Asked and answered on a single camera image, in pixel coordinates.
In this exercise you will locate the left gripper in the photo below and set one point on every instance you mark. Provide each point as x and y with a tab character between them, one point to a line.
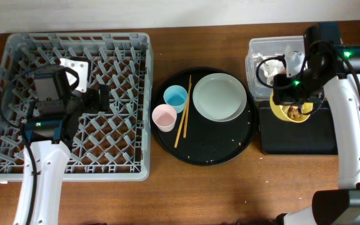
94	104

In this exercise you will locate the grey plate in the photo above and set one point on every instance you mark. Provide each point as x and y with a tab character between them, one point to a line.
219	97

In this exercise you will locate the blue cup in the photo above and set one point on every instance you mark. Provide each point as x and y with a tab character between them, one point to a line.
176	96

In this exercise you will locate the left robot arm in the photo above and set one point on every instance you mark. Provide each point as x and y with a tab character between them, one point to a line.
52	121

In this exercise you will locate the yellow bowl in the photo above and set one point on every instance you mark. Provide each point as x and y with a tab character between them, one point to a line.
280	110

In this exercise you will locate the white napkin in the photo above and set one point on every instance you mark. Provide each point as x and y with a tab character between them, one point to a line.
267	71

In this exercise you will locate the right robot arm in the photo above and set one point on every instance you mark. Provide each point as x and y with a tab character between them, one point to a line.
333	69

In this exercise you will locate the food scraps and rice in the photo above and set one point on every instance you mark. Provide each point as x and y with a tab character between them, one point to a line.
294	113

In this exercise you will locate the clear plastic bin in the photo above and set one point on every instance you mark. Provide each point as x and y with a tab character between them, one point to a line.
268	45

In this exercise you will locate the round black tray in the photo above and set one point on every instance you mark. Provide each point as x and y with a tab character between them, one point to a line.
209	142

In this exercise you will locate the black rectangular bin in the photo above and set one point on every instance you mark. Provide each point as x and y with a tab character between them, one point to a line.
315	136

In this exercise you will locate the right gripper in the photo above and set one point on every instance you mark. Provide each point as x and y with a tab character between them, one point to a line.
280	95

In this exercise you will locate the pink cup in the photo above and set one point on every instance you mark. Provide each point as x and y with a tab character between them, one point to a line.
164	117

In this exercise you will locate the grey dishwasher rack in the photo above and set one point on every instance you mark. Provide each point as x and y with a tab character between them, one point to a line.
108	146

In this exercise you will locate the wooden chopstick left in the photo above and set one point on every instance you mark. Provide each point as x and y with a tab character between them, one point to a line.
182	117

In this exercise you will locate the wooden chopstick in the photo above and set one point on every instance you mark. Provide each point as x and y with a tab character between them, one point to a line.
182	117
187	109

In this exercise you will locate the wooden chopstick right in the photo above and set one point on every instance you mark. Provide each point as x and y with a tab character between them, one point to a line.
187	109

